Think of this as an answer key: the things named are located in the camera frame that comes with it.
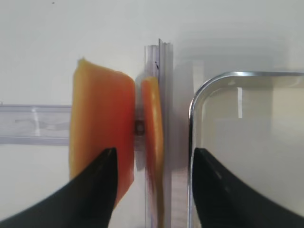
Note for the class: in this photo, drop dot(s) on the clear left long rail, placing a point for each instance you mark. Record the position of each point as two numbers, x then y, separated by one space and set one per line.
175 82

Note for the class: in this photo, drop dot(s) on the white metal tray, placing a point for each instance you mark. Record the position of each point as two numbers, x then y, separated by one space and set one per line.
253 124

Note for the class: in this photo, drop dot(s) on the orange cheese slice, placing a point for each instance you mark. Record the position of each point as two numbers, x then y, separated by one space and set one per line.
102 117
154 144

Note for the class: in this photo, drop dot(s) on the standing orange cheese slice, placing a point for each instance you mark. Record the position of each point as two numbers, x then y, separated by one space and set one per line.
154 144

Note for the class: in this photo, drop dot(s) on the clear cheese holder track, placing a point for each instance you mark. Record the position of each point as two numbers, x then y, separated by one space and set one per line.
35 138

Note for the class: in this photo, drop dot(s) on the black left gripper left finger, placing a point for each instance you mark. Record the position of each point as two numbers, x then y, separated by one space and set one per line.
87 201

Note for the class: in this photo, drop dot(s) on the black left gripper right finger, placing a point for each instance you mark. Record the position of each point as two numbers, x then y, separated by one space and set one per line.
224 201

